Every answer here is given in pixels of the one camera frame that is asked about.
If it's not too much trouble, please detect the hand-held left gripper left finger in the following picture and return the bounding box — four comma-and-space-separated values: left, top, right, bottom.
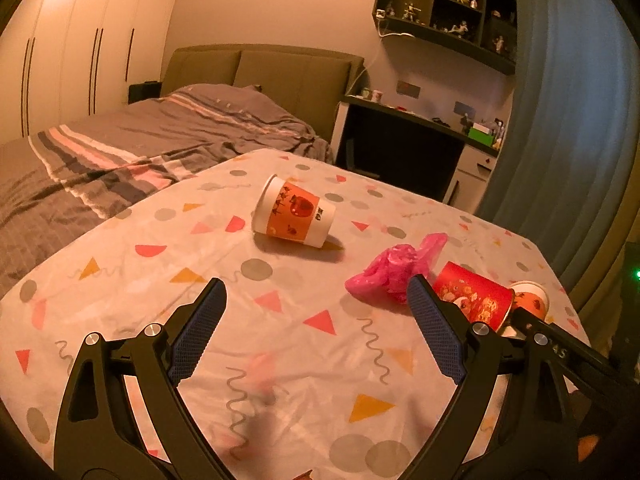
52, 277, 236, 480

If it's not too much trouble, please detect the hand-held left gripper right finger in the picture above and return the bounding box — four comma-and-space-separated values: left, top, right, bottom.
406, 276, 583, 480

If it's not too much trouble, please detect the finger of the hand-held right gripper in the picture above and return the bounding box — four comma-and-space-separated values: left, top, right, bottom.
510, 307, 640, 401

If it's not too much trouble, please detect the red paper cup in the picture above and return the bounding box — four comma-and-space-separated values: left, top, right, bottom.
432, 260, 516, 335

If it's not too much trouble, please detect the pink plastic bag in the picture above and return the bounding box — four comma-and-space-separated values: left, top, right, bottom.
345, 232, 449, 307

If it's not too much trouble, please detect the orange white paper cup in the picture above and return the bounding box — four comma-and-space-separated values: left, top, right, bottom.
510, 281, 551, 323
252, 174, 337, 250

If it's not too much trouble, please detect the beige curtain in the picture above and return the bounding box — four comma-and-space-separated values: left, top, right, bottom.
565, 110, 640, 361

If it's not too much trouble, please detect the printed tablecloth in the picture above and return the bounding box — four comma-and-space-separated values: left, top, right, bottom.
0, 147, 593, 480

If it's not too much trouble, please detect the white drawer unit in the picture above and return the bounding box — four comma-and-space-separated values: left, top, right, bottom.
445, 142, 499, 208

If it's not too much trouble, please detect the dark desk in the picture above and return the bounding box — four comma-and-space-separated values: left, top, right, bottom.
332, 94, 501, 207

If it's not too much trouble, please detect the grey striped blanket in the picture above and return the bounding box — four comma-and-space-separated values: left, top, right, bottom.
0, 84, 334, 297

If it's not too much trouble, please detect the blue sheer curtain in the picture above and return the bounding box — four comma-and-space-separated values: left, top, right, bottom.
475, 0, 640, 281

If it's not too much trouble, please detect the black nightstand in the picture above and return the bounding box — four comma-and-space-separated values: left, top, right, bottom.
129, 81, 163, 106

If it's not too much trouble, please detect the beige padded headboard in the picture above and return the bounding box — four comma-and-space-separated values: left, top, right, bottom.
160, 45, 366, 147

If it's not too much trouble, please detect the row of small figurines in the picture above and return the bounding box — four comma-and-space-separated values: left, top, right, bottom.
377, 0, 516, 53

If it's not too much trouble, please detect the white wardrobe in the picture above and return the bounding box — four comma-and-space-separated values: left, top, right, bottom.
0, 0, 187, 147

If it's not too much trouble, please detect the dark wall shelf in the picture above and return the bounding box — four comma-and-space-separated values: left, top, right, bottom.
372, 0, 518, 76

